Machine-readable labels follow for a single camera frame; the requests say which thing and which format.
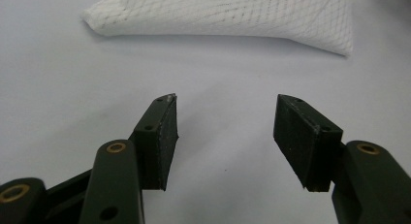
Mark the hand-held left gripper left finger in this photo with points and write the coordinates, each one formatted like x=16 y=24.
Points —
x=160 y=143

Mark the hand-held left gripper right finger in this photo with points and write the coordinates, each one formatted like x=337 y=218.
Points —
x=300 y=143

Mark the white mesh laundry bag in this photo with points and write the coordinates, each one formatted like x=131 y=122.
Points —
x=226 y=17

